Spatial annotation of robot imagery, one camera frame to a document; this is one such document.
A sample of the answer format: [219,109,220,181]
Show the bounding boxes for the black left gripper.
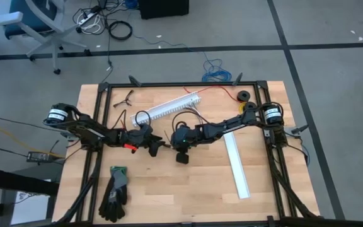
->
[139,123,171,158]

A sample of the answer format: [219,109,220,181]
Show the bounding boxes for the white slotted cable duct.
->
[130,91,202,127]

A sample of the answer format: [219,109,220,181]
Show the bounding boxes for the black work glove green cuff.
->
[98,166,129,223]

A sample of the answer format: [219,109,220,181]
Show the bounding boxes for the black angled connector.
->
[290,124,310,136]

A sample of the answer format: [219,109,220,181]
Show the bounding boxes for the black power adapter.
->
[26,151,52,163]

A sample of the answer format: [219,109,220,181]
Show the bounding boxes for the black box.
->
[137,0,190,20]

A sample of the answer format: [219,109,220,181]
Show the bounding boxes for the white power strip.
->
[76,6,102,26]

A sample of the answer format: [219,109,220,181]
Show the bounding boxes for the dark desk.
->
[0,166,59,227]

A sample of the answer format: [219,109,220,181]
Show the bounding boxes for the white office chair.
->
[0,0,88,76]

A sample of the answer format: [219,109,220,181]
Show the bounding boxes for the white duct cover strip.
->
[224,132,251,199]

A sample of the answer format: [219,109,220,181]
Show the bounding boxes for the black aluminium table frame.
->
[55,73,321,227]

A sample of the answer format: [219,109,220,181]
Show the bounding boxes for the loose red wire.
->
[183,84,239,102]

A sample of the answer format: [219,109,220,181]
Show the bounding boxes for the blue floor cable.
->
[130,34,233,83]

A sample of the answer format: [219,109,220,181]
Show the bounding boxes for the red wire spool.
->
[236,90,251,102]

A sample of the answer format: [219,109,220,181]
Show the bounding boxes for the black coiled cable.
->
[108,20,134,41]

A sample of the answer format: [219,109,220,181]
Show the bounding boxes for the thin black floor cable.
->
[0,116,75,135]

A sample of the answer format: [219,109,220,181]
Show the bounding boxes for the yellow floor cable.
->
[0,125,66,159]

